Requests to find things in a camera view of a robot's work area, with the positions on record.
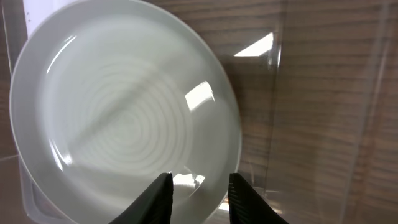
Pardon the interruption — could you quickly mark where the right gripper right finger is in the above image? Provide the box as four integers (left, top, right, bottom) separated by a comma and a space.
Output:
228, 173, 288, 224

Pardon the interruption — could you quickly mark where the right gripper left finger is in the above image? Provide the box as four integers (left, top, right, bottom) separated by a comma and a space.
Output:
109, 173, 174, 224

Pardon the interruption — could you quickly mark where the grey plate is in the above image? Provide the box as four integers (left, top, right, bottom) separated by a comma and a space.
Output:
9, 1, 242, 223

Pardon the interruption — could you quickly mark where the white label in bin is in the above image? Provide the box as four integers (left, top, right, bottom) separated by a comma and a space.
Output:
23, 0, 78, 39

